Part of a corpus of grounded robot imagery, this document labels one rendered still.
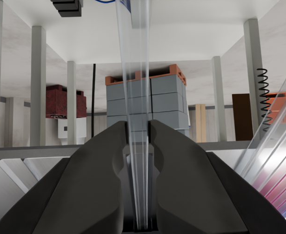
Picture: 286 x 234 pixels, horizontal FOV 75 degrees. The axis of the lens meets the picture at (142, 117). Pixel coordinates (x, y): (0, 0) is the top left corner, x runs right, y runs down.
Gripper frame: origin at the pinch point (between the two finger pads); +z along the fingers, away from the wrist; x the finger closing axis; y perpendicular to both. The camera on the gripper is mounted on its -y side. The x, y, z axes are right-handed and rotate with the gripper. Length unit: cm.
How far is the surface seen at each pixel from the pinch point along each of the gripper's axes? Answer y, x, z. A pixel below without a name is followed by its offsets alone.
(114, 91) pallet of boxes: 95, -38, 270
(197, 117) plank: 299, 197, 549
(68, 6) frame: -8.8, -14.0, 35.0
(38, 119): 18.3, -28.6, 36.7
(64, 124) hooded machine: 272, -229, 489
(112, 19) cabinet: -6, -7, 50
